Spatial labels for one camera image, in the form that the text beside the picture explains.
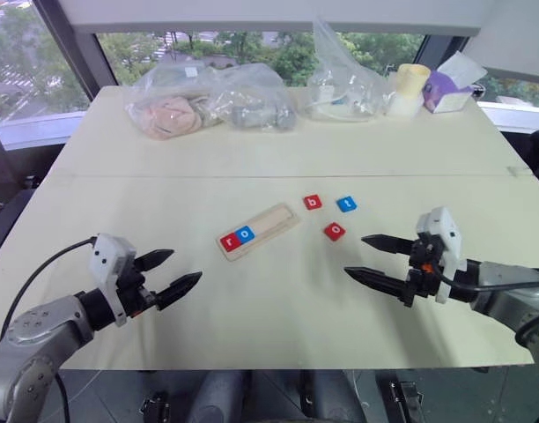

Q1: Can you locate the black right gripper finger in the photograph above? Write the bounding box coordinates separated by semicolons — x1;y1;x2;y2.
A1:
359;234;416;257
343;265;410;305

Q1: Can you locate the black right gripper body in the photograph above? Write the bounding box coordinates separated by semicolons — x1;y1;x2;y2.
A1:
400;234;447;309

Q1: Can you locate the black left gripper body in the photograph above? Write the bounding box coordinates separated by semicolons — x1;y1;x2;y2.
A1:
116;256;161;320

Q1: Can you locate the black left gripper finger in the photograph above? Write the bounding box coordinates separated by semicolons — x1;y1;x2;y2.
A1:
134;248;177;273
156;271;204;313

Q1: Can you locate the red o tile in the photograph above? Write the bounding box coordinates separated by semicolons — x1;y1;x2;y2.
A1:
323;221;346;241

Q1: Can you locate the wooden letter tray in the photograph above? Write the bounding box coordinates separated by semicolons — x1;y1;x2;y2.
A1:
215;202;301;262

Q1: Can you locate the dark rounded shape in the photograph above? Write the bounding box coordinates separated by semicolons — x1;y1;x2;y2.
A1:
193;369;249;423
302;369;364;423

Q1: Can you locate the plastic bag with pink items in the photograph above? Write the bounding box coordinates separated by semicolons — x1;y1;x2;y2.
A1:
124;61;226;142

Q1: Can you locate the clear bag with white items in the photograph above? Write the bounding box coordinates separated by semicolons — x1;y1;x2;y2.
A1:
304;17;398;123

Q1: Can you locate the cream cylindrical roll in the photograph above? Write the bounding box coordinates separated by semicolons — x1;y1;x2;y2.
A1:
386;63;431;119

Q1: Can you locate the purple tissue box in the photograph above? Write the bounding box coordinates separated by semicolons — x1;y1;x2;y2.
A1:
421;51;489;115

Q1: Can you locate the plastic bag with grey items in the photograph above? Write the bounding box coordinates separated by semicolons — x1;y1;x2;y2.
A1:
207;63;297;133

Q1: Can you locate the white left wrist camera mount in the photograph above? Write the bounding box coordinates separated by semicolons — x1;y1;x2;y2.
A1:
87;233;138;328

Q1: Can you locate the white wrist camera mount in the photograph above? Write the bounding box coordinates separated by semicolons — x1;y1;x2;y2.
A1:
417;206;468;305
87;233;138;328

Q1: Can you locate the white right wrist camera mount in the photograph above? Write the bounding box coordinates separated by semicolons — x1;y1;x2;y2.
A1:
417;206;468;305

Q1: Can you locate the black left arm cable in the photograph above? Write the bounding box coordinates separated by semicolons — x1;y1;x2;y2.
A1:
0;236;99;423

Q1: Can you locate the black clamp bracket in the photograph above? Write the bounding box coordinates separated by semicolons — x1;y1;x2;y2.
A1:
386;381;425;423
139;390;172;423

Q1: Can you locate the dark window frame post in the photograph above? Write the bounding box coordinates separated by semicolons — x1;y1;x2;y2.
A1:
33;0;121;88
421;34;469;77

